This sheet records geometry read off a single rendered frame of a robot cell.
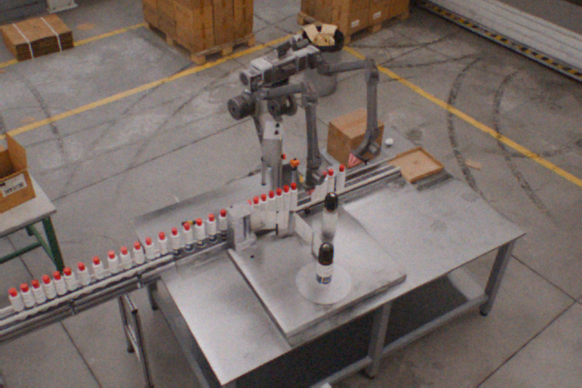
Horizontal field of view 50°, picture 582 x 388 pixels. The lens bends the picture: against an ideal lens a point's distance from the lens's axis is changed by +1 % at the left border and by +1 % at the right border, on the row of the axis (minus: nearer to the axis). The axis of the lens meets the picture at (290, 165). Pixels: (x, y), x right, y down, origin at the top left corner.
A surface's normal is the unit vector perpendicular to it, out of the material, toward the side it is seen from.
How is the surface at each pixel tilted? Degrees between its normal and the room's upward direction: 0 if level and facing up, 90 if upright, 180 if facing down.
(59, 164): 0
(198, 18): 90
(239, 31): 93
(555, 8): 90
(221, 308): 0
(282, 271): 0
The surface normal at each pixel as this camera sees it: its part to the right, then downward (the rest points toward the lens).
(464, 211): 0.03, -0.77
